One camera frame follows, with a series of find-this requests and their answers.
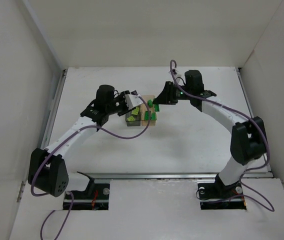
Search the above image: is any dark green long lego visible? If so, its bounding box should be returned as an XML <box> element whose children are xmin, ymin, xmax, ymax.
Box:
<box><xmin>154</xmin><ymin>104</ymin><xmax>160</xmax><ymax>112</ymax></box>
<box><xmin>144</xmin><ymin>111</ymin><xmax>151</xmax><ymax>121</ymax></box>

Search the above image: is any pale yellow-green small lego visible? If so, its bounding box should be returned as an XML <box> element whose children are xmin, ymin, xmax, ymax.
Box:
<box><xmin>127</xmin><ymin>116</ymin><xmax>135</xmax><ymax>122</ymax></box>

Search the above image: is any lime green 2x3 lego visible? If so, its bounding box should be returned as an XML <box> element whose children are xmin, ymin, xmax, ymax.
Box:
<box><xmin>131</xmin><ymin>107</ymin><xmax>140</xmax><ymax>116</ymax></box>

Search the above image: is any small dark green lego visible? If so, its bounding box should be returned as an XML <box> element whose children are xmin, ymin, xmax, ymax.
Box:
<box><xmin>147</xmin><ymin>99</ymin><xmax>154</xmax><ymax>108</ymax></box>

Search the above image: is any dark green square lego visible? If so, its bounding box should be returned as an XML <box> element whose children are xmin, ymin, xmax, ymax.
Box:
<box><xmin>151</xmin><ymin>112</ymin><xmax>157</xmax><ymax>121</ymax></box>

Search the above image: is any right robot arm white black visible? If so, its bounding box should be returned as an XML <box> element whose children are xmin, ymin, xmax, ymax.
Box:
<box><xmin>153</xmin><ymin>69</ymin><xmax>267</xmax><ymax>193</ymax></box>

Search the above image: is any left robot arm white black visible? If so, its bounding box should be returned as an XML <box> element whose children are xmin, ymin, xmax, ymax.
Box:
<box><xmin>28</xmin><ymin>84</ymin><xmax>132</xmax><ymax>197</ymax></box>

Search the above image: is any orange transparent container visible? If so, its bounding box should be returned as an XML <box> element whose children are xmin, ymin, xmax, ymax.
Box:
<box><xmin>140</xmin><ymin>94</ymin><xmax>157</xmax><ymax>127</ymax></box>

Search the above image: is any grey transparent container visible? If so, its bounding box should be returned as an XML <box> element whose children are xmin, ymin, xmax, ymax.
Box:
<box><xmin>125</xmin><ymin>107</ymin><xmax>141</xmax><ymax>127</ymax></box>

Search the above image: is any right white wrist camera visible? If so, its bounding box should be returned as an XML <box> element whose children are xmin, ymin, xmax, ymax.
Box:
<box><xmin>169</xmin><ymin>69</ymin><xmax>181</xmax><ymax>78</ymax></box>

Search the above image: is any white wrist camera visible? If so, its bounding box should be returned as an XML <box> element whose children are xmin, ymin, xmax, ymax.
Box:
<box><xmin>124</xmin><ymin>90</ymin><xmax>143</xmax><ymax>110</ymax></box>
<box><xmin>169</xmin><ymin>69</ymin><xmax>181</xmax><ymax>78</ymax></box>

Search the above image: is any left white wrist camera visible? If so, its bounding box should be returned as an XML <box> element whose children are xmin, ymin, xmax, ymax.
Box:
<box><xmin>124</xmin><ymin>90</ymin><xmax>143</xmax><ymax>110</ymax></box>

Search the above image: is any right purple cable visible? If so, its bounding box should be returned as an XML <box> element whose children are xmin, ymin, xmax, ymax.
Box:
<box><xmin>169</xmin><ymin>59</ymin><xmax>276</xmax><ymax>213</ymax></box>

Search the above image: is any aluminium front rail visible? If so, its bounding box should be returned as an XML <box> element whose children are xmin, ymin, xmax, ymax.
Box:
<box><xmin>33</xmin><ymin>172</ymin><xmax>274</xmax><ymax>180</ymax></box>

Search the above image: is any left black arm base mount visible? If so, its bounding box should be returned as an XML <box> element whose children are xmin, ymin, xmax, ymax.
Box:
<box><xmin>62</xmin><ymin>172</ymin><xmax>111</xmax><ymax>211</ymax></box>

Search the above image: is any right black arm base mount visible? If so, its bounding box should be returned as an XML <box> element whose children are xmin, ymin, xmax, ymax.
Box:
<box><xmin>196</xmin><ymin>182</ymin><xmax>247</xmax><ymax>210</ymax></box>

